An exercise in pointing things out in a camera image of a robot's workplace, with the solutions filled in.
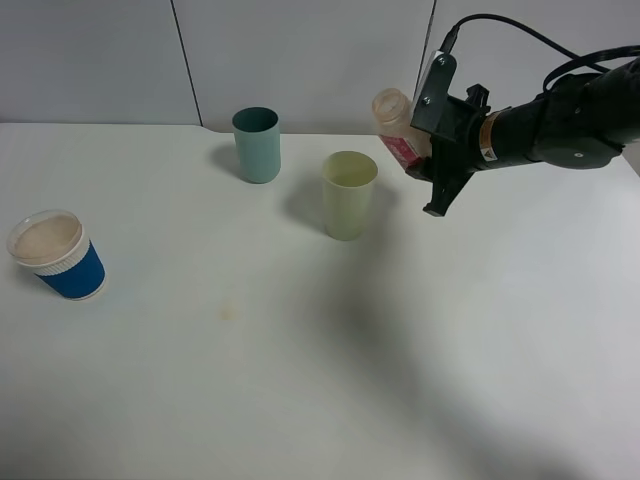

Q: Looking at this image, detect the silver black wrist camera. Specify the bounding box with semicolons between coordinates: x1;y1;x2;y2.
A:
410;50;457;134

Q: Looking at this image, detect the clear bottle with pink label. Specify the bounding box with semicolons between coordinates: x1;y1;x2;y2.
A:
372;88;431;170

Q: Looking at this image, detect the black camera cable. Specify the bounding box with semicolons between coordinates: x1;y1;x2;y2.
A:
439;13;640;94

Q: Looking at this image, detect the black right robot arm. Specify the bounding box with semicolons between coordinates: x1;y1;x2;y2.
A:
405;52;639;217

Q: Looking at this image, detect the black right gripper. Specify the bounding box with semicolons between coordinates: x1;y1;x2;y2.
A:
405;84;490;217

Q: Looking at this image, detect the blue paper cup with lid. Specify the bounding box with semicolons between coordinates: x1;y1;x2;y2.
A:
6;210;106;301

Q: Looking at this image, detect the pale yellow plastic cup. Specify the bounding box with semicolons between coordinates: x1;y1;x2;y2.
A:
322;151;378;241

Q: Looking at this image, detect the teal plastic cup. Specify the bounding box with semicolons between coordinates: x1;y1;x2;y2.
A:
232;107;281;184

